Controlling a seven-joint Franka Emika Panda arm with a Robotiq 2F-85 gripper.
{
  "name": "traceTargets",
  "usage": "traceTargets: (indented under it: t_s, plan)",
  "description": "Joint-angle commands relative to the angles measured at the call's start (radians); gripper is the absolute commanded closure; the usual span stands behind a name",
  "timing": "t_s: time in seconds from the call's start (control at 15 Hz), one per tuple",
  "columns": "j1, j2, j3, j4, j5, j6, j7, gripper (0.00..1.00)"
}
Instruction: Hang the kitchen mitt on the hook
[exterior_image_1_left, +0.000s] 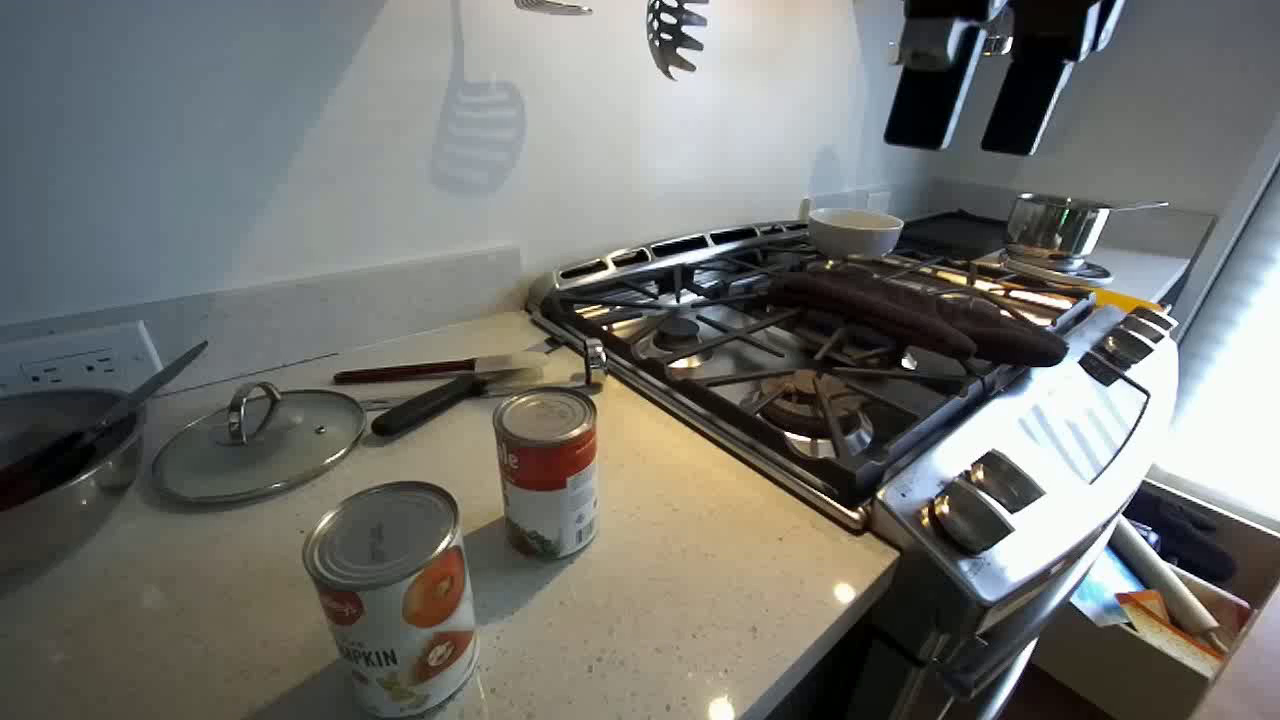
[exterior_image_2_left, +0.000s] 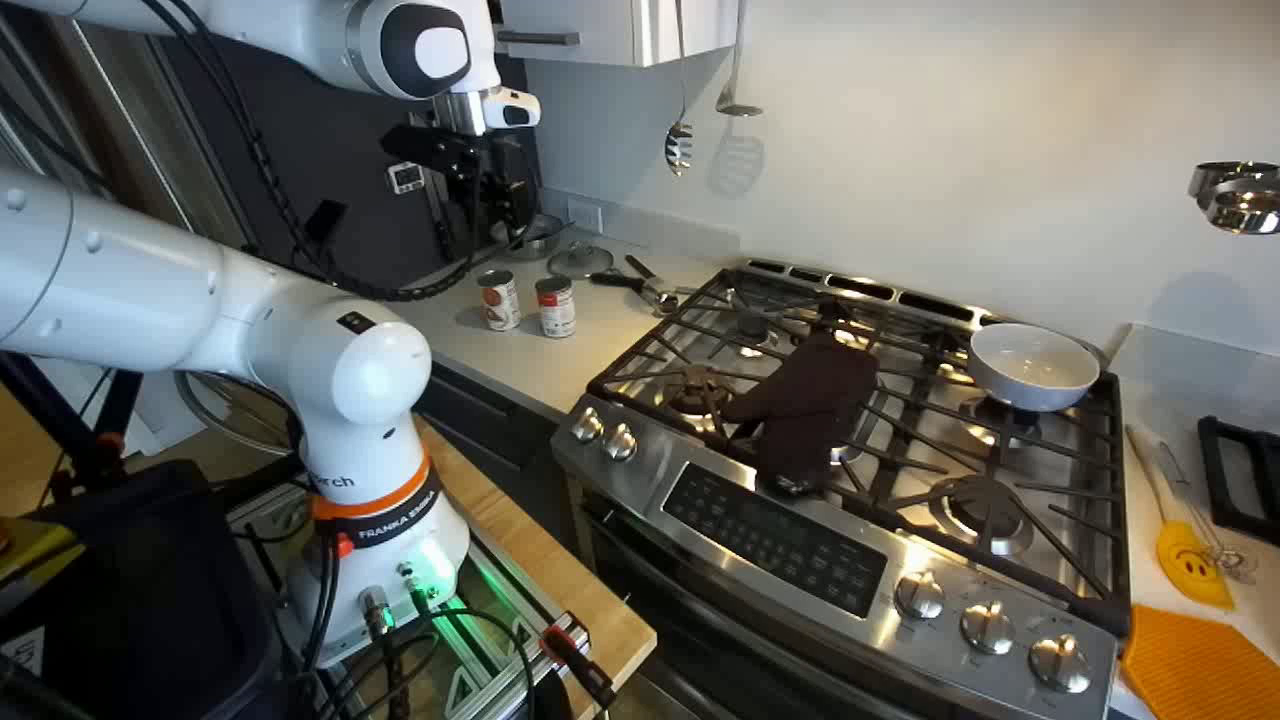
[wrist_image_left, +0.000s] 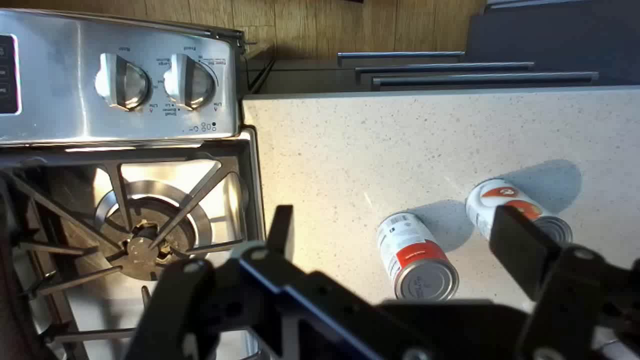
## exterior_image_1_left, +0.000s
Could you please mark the cardboard box with papers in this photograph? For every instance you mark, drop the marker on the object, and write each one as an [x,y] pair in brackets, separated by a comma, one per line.
[1161,640]

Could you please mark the pumpkin can orange print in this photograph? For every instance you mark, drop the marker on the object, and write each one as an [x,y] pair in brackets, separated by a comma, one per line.
[392,600]

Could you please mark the soup can red label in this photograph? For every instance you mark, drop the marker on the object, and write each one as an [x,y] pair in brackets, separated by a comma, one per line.
[549,482]

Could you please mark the dark cooking spoon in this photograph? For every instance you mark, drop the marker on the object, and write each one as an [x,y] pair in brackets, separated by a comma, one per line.
[83,442]

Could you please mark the yellow spatula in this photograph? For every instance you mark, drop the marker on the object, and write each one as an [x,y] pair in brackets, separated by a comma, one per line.
[1123,303]

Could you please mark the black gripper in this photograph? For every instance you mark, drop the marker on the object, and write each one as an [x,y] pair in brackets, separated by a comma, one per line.
[1053,27]

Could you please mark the steel saucepan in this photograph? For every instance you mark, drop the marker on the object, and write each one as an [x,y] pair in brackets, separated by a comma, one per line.
[1056,226]

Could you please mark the stainless steel gas stove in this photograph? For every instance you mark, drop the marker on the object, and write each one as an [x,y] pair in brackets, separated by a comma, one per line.
[1064,427]

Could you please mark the steel pasta fork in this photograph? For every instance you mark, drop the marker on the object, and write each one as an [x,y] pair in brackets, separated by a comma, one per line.
[674,32]

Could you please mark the grey steel skillet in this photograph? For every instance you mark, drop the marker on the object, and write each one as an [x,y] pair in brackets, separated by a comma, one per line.
[66,514]

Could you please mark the white wall outlet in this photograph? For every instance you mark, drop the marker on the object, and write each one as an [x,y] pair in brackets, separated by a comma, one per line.
[83,361]

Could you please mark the dark kitchen mitt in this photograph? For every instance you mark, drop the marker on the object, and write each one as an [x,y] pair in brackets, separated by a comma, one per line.
[923,316]

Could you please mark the glass pot lid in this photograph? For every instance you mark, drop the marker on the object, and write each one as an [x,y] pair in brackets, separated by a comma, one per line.
[261,444]

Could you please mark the white paper roll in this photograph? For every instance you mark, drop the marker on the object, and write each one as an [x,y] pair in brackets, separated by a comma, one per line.
[1161,573]

